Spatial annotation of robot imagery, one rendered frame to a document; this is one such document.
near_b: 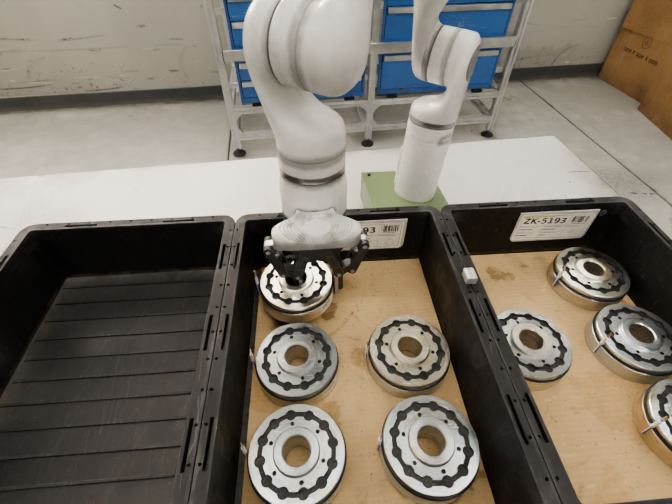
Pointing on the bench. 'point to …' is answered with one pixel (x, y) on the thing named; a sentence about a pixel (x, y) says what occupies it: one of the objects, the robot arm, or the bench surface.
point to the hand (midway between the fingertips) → (318, 282)
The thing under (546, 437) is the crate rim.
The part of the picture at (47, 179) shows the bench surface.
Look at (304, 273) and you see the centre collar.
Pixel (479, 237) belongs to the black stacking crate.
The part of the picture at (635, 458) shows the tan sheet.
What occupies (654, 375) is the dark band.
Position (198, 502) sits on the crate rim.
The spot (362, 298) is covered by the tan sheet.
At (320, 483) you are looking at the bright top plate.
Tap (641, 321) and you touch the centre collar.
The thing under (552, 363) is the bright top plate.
